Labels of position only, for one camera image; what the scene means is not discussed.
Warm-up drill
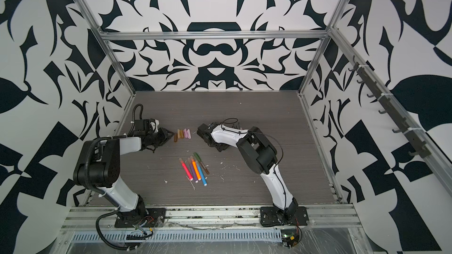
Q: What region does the red marker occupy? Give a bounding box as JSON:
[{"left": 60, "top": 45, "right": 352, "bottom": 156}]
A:
[{"left": 179, "top": 158, "right": 194, "bottom": 181}]

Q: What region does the white cable duct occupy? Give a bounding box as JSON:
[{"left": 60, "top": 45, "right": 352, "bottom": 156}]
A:
[{"left": 70, "top": 229, "right": 283, "bottom": 243}]

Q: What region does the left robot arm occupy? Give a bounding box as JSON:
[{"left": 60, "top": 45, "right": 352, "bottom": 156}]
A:
[{"left": 73, "top": 103, "right": 174, "bottom": 252}]

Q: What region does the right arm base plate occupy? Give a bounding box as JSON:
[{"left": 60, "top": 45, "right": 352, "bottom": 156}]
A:
[{"left": 260, "top": 206, "right": 309, "bottom": 228}]

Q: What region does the brown pen green cap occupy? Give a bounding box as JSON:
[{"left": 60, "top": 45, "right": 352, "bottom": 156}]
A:
[{"left": 194, "top": 152, "right": 210, "bottom": 175}]

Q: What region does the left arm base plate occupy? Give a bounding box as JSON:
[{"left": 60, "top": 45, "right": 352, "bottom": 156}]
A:
[{"left": 114, "top": 208, "right": 166, "bottom": 228}]

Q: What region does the blue marker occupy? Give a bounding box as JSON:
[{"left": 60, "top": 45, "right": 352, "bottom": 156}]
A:
[{"left": 195, "top": 161, "right": 207, "bottom": 187}]

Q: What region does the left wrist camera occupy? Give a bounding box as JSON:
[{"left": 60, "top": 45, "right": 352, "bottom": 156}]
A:
[{"left": 145, "top": 118, "right": 160, "bottom": 134}]

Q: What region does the purple marker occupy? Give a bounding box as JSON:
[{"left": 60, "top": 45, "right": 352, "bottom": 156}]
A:
[{"left": 187, "top": 159, "right": 199, "bottom": 183}]

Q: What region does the orange marker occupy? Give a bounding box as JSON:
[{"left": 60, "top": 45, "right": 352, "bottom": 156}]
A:
[{"left": 190, "top": 156, "right": 201, "bottom": 182}]

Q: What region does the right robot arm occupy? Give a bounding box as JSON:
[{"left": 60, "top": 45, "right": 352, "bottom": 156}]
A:
[{"left": 197, "top": 122, "right": 299, "bottom": 225}]

